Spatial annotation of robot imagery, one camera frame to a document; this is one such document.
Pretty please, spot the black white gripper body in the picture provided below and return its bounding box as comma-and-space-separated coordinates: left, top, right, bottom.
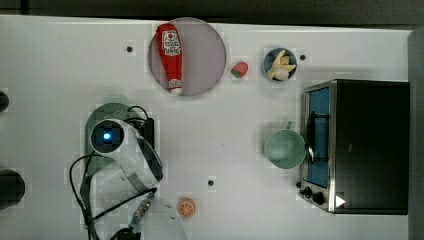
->
135, 118, 155, 147

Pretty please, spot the red green strawberry toy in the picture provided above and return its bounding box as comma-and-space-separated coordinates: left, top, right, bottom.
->
231, 62, 249, 78

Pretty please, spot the orange slice toy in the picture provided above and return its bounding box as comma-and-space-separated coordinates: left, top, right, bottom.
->
177, 198, 196, 218

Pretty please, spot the black cylinder post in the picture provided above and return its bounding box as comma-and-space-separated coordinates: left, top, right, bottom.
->
0, 169, 26, 210
0, 92, 10, 112

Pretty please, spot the green cup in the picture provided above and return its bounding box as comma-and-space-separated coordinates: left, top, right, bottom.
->
262, 121, 306, 169

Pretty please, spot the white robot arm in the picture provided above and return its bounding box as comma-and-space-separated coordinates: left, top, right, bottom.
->
88, 119, 188, 240

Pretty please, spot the blue bowl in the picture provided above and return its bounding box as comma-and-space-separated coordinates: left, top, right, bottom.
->
263, 48, 297, 82

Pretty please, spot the red ketchup bottle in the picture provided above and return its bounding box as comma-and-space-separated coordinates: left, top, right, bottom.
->
156, 23, 183, 96

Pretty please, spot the grey round plate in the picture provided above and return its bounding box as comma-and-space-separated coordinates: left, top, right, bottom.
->
148, 17, 226, 96

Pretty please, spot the yellow banana toy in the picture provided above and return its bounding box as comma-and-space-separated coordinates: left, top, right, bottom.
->
267, 50, 297, 81

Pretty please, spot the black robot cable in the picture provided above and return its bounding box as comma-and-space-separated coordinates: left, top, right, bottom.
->
68, 105, 158, 240

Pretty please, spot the black cylinder post upper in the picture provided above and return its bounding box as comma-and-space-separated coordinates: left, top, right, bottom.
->
0, 92, 10, 112

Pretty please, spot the black toaster oven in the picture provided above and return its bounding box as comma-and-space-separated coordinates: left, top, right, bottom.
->
296, 79, 410, 215

